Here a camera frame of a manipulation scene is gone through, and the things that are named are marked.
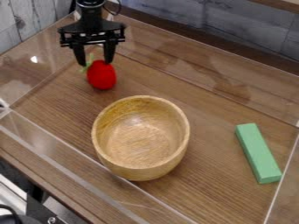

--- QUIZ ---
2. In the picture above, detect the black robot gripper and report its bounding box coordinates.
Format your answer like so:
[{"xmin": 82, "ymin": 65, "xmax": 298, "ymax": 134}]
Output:
[{"xmin": 58, "ymin": 8, "xmax": 127, "ymax": 67}]

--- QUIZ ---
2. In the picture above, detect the red plush strawberry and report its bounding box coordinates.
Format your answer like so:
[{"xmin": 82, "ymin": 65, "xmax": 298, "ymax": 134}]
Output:
[{"xmin": 81, "ymin": 54, "xmax": 118, "ymax": 90}]

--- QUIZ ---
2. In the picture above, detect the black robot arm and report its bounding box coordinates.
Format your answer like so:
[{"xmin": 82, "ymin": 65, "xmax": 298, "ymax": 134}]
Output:
[{"xmin": 58, "ymin": 0, "xmax": 127, "ymax": 67}]

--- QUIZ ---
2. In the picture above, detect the wooden bowl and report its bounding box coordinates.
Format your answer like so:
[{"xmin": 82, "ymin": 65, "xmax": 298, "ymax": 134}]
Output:
[{"xmin": 91, "ymin": 95, "xmax": 191, "ymax": 181}]

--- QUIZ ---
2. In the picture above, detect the black stand lower left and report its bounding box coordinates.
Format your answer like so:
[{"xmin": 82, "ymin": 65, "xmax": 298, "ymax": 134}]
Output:
[{"xmin": 0, "ymin": 157, "xmax": 75, "ymax": 224}]

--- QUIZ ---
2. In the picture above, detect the green rectangular block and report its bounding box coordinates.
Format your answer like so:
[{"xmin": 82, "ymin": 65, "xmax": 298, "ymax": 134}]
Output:
[{"xmin": 235, "ymin": 123, "xmax": 284, "ymax": 184}]

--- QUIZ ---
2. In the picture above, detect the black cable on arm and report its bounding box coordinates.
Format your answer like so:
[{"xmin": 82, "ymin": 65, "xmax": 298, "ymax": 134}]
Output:
[{"xmin": 102, "ymin": 0, "xmax": 123, "ymax": 17}]

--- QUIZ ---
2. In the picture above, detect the clear acrylic tray enclosure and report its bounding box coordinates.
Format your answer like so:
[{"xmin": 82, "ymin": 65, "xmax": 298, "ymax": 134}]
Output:
[{"xmin": 0, "ymin": 19, "xmax": 299, "ymax": 224}]

